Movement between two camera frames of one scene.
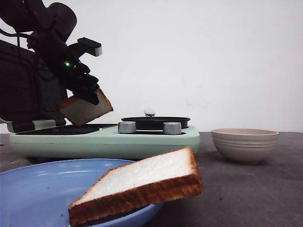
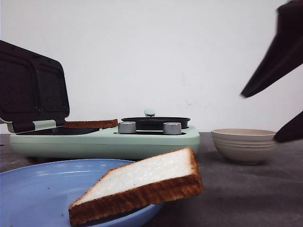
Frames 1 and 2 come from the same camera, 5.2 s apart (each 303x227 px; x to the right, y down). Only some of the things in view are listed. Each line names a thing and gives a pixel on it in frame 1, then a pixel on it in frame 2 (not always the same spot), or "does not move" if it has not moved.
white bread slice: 80,110 → 90,123
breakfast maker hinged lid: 30,89 does not move
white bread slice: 169,175 does not move
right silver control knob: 172,128 does not move
